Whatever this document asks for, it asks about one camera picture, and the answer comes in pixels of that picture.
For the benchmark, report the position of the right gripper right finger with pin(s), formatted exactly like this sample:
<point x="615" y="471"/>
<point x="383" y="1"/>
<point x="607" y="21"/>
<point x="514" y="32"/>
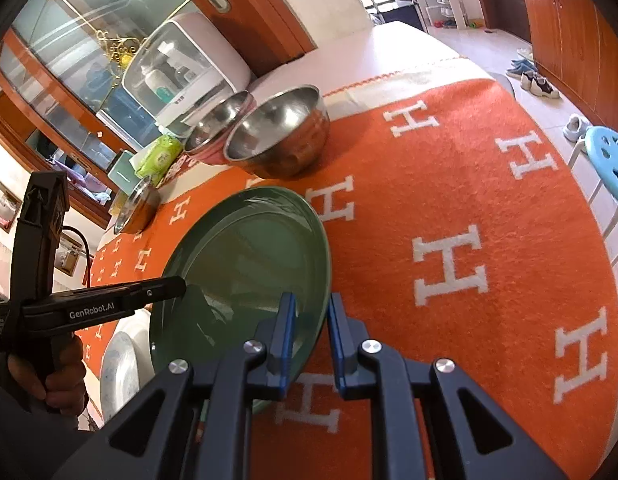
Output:
<point x="428" y="419"/>

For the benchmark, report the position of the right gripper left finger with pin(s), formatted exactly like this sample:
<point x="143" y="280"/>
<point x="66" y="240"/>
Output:
<point x="194" y="421"/>

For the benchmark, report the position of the blue patterned white plate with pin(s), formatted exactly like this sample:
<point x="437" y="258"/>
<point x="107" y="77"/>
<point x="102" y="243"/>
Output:
<point x="119" y="380"/>

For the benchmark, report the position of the large white plate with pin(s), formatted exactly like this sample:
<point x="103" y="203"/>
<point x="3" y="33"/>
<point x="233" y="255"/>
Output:
<point x="137" y="328"/>

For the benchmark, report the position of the wide steel bowl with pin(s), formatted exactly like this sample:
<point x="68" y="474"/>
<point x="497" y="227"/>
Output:
<point x="139" y="209"/>

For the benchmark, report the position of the green plate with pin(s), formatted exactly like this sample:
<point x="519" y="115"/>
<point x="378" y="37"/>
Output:
<point x="238" y="260"/>

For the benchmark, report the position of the pink steel bowl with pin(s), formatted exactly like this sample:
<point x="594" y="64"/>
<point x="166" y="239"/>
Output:
<point x="207" y="139"/>

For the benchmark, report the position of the dark steel bowl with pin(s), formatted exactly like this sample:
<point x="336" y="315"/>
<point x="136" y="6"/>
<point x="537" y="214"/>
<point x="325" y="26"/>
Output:
<point x="282" y="136"/>

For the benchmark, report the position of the left hand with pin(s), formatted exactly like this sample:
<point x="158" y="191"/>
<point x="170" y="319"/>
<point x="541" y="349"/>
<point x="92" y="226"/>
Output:
<point x="64" y="389"/>

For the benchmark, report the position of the mint green canister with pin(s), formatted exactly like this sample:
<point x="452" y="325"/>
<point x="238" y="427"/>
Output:
<point x="121" y="172"/>

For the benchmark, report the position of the orange H pattern cloth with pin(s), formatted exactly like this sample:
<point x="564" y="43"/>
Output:
<point x="457" y="230"/>

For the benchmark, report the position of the green tissue pack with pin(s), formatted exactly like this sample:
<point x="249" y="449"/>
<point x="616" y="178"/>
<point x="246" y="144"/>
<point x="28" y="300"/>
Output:
<point x="155" y="159"/>

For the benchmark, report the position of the red white table mat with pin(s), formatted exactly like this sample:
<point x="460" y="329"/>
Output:
<point x="182" y="164"/>

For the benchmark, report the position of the white storage box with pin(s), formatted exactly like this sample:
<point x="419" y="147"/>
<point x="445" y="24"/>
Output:
<point x="184" y="69"/>

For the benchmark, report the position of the blue plastic stool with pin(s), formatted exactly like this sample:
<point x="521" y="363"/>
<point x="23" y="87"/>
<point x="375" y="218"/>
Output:
<point x="600" y="145"/>

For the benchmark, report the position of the wooden wall cabinet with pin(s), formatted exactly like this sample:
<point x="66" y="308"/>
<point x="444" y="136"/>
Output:
<point x="575" y="47"/>

